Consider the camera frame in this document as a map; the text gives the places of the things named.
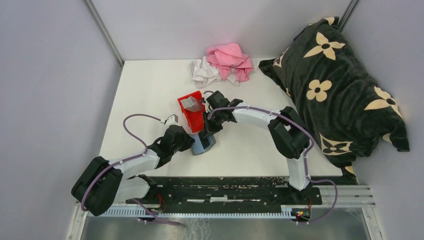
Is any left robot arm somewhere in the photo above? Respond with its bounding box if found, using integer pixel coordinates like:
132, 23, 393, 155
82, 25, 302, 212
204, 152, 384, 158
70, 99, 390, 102
71, 124, 195, 216

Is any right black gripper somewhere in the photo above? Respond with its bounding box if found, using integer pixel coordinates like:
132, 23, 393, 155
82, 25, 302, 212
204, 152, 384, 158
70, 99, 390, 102
202, 109, 224, 138

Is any purple cable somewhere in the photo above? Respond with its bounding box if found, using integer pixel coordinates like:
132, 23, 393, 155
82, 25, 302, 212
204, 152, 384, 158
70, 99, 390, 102
202, 90, 338, 225
80, 113, 186, 227

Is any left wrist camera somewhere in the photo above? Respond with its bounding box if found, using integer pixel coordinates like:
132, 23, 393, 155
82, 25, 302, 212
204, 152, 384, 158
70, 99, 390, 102
161, 114, 179, 127

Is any pink cloth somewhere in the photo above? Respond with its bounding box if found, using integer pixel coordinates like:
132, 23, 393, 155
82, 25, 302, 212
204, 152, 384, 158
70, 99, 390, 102
206, 43, 254, 83

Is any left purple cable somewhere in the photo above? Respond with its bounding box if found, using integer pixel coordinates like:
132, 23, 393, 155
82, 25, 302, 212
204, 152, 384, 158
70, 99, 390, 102
80, 113, 186, 227

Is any black floral pillow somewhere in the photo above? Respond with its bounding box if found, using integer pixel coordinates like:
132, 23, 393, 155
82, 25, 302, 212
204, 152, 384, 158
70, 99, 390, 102
258, 16, 410, 169

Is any white cloth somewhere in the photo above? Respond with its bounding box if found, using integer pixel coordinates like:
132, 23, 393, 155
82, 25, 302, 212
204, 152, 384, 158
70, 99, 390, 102
189, 55, 240, 89

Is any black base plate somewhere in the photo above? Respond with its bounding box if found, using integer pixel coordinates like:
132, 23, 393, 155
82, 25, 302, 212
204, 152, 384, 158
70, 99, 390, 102
137, 176, 323, 214

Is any red plastic bin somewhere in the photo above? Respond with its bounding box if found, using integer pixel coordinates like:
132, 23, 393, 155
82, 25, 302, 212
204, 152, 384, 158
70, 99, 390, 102
177, 90, 206, 134

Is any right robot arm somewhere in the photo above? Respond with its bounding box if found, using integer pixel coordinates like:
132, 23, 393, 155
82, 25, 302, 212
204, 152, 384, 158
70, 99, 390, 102
191, 90, 314, 204

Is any stack of cards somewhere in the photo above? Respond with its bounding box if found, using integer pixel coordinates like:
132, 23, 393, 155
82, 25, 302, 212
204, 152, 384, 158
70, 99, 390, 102
181, 96, 203, 113

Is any dark credit card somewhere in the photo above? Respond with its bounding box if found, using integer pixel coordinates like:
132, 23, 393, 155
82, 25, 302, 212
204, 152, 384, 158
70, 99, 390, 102
201, 135, 216, 150

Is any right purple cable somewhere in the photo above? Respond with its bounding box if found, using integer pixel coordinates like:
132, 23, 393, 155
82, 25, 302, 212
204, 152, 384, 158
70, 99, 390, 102
202, 90, 338, 225

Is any aluminium rail frame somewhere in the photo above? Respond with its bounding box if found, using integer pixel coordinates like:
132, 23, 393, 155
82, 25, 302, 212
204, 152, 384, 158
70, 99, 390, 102
65, 185, 383, 240

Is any grey card holder wallet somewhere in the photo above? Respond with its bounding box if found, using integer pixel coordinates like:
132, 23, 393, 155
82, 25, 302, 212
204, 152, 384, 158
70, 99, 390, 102
190, 134, 216, 156

